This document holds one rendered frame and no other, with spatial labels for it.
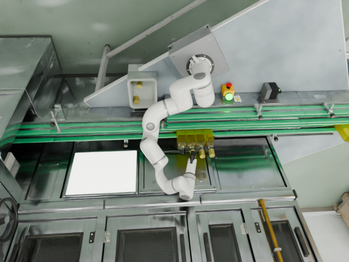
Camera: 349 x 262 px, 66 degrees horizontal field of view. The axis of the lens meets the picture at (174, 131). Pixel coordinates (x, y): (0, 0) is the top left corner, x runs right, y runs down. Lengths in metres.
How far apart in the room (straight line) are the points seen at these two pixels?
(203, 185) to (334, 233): 4.08
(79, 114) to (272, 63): 1.27
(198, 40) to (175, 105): 0.39
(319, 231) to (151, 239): 4.18
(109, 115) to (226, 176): 0.85
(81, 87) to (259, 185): 1.62
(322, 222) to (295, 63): 4.02
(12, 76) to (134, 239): 1.29
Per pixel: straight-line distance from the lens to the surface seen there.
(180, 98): 1.26
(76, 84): 2.50
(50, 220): 1.73
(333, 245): 5.43
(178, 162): 1.75
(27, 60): 2.20
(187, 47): 1.50
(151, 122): 1.28
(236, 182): 1.76
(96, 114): 1.84
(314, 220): 5.50
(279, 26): 1.70
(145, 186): 1.66
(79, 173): 1.78
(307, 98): 2.00
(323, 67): 2.01
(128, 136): 1.79
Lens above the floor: 2.15
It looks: 43 degrees down
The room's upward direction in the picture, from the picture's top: 174 degrees clockwise
